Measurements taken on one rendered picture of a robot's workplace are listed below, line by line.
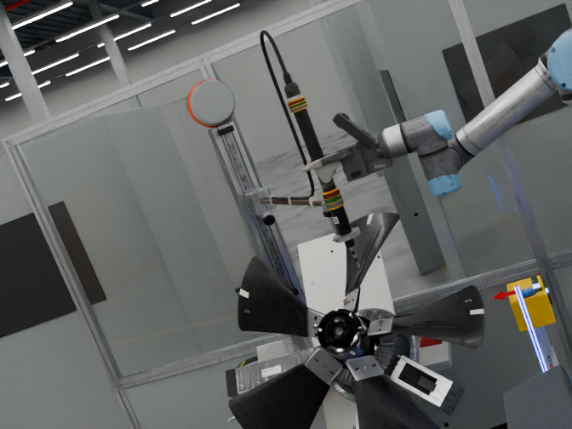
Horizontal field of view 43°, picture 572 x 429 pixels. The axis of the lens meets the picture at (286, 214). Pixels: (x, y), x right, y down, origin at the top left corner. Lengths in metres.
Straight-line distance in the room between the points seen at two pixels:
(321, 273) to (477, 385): 0.80
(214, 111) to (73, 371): 2.05
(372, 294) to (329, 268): 0.17
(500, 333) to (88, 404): 2.32
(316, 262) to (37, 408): 2.33
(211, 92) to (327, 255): 0.66
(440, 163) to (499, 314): 1.01
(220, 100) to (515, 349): 1.33
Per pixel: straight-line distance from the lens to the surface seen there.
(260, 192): 2.33
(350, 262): 2.01
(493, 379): 2.73
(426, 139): 1.71
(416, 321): 1.85
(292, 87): 1.76
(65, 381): 4.10
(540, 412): 1.19
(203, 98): 2.42
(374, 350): 1.92
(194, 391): 2.95
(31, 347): 4.09
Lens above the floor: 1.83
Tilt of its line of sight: 9 degrees down
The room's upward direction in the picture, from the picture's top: 21 degrees counter-clockwise
